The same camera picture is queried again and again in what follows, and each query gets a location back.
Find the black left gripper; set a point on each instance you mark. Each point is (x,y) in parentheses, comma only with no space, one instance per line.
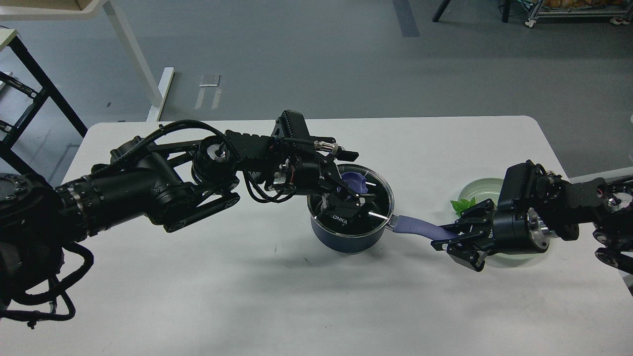
(345,198)

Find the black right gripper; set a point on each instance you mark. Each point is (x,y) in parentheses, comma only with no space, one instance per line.
(484,228)

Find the glass pot lid blue knob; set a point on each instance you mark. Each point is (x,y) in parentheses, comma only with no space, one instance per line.
(377,205)

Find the blue saucepan with handle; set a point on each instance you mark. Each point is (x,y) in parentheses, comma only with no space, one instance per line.
(398,224)

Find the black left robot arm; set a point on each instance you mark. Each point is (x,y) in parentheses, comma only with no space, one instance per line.
(179,174)

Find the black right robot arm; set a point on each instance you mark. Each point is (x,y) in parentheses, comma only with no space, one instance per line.
(536,205)

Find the orange toy carrot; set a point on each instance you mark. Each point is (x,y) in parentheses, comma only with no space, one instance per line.
(461,205)

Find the green glass plate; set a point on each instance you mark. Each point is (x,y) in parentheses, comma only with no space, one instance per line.
(489,189)

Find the black chair leg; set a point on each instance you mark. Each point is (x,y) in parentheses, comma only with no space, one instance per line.
(440,10)

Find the wheeled metal cart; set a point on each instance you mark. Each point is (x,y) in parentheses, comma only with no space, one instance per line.
(619,11)

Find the black metal rack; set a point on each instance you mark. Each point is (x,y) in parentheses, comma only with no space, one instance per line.
(38,99)

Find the white desk frame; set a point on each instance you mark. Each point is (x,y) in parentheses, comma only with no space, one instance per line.
(32,10)

